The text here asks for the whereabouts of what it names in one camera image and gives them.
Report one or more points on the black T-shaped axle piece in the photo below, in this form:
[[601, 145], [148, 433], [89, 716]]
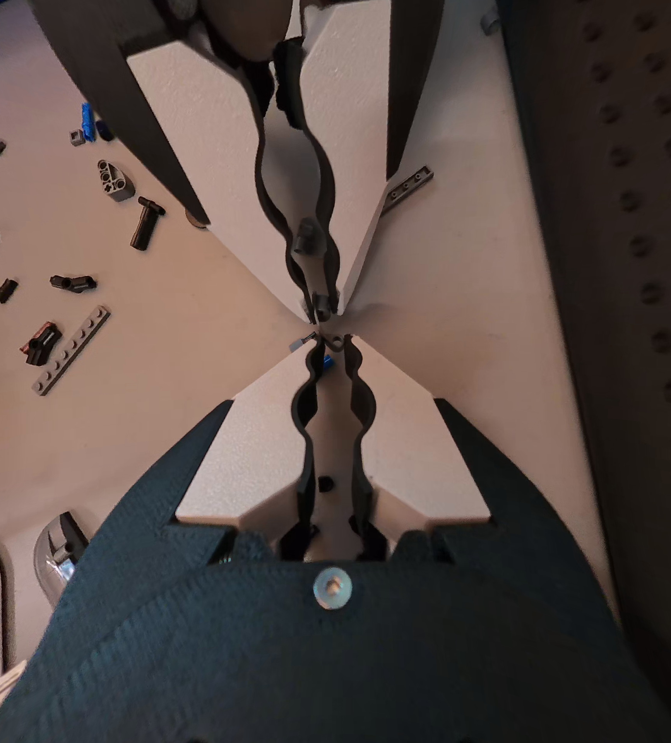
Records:
[[147, 225]]

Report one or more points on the grey triangular liftarm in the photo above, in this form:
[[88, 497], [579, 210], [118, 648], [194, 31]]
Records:
[[116, 181]]

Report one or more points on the dark oval piece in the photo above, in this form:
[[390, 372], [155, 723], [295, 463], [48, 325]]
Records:
[[103, 130]]

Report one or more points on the thin grey holed plate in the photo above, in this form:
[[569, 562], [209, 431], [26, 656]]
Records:
[[408, 190]]

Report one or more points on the small black piece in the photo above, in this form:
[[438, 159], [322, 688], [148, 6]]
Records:
[[325, 484]]

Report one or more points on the dark round piece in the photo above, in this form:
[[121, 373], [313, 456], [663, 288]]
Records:
[[196, 219]]

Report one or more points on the blue pin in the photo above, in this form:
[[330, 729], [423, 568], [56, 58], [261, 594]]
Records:
[[87, 122]]

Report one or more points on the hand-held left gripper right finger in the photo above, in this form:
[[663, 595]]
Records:
[[422, 464]]

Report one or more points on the black axle connector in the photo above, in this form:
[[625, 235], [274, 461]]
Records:
[[45, 345]]

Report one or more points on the black angled connector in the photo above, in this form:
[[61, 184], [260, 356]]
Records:
[[73, 283]]

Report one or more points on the small grey square stud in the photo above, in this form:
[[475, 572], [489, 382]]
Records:
[[78, 137]]

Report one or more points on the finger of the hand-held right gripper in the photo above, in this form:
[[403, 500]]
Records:
[[358, 116], [196, 116]]

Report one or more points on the long grey studded plate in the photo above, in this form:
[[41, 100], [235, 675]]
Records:
[[71, 351]]

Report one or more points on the transparent lego canopy piece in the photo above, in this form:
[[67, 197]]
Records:
[[60, 557]]

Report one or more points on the light grey round bush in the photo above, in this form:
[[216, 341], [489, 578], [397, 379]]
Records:
[[490, 23]]

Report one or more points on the dark perforated chair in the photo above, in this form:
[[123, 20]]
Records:
[[620, 348]]

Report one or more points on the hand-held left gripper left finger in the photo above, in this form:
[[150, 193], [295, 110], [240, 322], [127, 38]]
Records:
[[237, 464]]

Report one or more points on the brown axle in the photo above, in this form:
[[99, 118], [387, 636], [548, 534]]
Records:
[[31, 342]]

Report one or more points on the grey liftarm with blue pins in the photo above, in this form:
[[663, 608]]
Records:
[[303, 342]]

